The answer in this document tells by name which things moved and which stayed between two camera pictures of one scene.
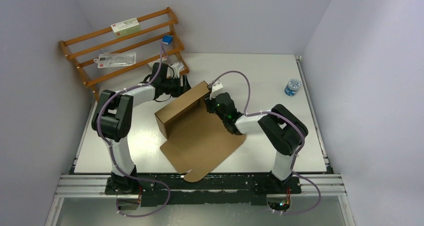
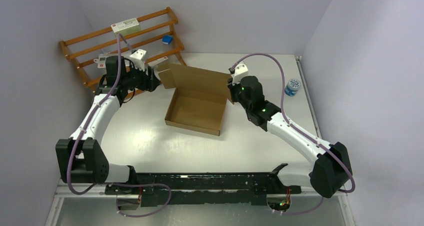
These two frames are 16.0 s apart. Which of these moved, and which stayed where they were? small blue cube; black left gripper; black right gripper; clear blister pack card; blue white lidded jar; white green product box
Moved: black right gripper; black left gripper
Stayed: small blue cube; white green product box; clear blister pack card; blue white lidded jar
